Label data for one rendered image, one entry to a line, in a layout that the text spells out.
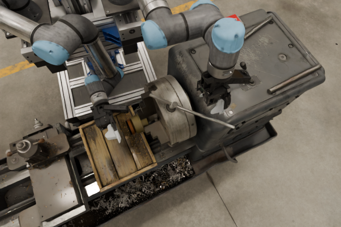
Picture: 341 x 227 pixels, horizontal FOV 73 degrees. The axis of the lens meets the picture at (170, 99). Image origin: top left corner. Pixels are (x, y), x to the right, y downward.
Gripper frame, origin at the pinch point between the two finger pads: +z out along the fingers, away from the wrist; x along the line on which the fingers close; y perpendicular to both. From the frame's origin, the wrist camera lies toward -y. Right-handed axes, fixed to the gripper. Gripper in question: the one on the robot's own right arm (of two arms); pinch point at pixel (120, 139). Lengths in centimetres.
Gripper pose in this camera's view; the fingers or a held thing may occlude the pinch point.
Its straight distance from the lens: 107.3
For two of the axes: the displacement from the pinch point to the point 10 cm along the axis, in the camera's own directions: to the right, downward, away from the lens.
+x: 0.4, -4.1, -9.1
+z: 4.3, 8.3, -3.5
